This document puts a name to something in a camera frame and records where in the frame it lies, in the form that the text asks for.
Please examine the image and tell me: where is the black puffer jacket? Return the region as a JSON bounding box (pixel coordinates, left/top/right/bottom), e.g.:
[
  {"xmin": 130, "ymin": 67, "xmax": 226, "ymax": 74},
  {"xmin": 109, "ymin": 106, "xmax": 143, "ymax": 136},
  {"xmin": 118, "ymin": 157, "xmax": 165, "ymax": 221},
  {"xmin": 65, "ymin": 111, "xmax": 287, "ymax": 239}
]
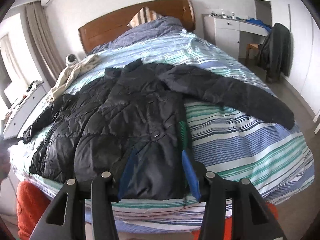
[{"xmin": 23, "ymin": 60, "xmax": 295, "ymax": 200}]

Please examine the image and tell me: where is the person left hand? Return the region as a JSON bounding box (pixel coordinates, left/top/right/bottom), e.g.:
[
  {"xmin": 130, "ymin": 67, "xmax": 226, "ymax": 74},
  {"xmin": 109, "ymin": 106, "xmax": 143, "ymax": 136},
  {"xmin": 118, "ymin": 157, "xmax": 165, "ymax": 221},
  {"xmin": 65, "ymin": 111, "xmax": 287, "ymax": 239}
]
[{"xmin": 0, "ymin": 149, "xmax": 11, "ymax": 181}]

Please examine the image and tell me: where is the white low cabinet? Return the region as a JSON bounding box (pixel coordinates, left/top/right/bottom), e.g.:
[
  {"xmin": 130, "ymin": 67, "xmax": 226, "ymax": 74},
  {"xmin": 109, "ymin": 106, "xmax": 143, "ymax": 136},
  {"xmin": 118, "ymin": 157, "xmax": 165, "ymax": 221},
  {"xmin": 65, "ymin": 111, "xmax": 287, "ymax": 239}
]
[{"xmin": 3, "ymin": 81, "xmax": 47, "ymax": 139}]

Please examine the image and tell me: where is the cream garment on bed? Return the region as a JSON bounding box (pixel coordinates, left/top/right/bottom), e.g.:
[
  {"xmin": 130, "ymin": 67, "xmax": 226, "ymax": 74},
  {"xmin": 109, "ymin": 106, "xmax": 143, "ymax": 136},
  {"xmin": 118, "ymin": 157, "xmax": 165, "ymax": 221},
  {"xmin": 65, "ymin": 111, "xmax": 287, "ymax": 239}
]
[{"xmin": 46, "ymin": 54, "xmax": 100, "ymax": 102}]

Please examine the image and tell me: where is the beige curtain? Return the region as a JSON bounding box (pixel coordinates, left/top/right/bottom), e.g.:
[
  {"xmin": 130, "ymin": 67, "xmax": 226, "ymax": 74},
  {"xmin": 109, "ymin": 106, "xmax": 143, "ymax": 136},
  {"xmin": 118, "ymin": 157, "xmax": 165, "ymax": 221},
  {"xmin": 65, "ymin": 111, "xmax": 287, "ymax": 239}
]
[{"xmin": 25, "ymin": 2, "xmax": 65, "ymax": 87}]

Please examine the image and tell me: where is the wooden stool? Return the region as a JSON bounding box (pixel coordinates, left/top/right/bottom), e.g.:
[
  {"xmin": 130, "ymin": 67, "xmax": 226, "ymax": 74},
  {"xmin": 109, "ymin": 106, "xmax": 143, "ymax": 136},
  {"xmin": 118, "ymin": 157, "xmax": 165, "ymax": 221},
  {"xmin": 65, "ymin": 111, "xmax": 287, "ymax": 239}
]
[{"xmin": 245, "ymin": 43, "xmax": 262, "ymax": 67}]

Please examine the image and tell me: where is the dark coat on chair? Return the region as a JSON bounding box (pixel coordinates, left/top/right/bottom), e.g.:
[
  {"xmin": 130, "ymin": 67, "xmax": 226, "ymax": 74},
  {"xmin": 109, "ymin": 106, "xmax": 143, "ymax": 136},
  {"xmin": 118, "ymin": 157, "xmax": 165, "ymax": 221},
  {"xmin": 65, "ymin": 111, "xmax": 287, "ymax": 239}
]
[{"xmin": 257, "ymin": 23, "xmax": 292, "ymax": 83}]

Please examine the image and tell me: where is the white dressing desk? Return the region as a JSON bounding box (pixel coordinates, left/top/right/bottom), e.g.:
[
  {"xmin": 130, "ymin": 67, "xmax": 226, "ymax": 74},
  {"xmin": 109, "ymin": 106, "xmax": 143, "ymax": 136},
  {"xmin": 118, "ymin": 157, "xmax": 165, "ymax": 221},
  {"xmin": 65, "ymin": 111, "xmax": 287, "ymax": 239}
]
[{"xmin": 202, "ymin": 14, "xmax": 268, "ymax": 59}]

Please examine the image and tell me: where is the blue checked blanket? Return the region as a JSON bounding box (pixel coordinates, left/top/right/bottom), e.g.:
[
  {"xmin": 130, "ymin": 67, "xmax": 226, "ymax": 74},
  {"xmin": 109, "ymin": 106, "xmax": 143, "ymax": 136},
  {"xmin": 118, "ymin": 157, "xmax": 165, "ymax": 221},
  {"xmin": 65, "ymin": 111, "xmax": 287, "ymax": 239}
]
[{"xmin": 86, "ymin": 16, "xmax": 184, "ymax": 56}]

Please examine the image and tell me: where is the striped pillow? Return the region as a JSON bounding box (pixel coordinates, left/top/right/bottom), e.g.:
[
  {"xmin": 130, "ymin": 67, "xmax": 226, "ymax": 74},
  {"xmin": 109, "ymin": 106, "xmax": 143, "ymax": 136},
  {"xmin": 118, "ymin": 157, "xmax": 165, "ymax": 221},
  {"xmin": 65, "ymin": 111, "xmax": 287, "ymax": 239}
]
[{"xmin": 127, "ymin": 7, "xmax": 163, "ymax": 28}]

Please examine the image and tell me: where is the blue cloth on desk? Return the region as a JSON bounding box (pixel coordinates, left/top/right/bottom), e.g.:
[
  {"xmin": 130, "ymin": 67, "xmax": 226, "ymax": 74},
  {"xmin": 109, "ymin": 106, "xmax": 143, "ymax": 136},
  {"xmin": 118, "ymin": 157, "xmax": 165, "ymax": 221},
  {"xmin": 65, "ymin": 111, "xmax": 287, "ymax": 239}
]
[{"xmin": 246, "ymin": 18, "xmax": 272, "ymax": 32}]

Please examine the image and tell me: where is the wooden headboard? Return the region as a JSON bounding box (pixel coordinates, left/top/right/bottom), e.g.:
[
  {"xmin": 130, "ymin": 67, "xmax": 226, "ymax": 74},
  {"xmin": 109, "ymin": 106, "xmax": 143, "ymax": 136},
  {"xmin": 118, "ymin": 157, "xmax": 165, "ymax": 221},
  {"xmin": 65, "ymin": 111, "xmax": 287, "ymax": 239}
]
[{"xmin": 78, "ymin": 0, "xmax": 196, "ymax": 53}]

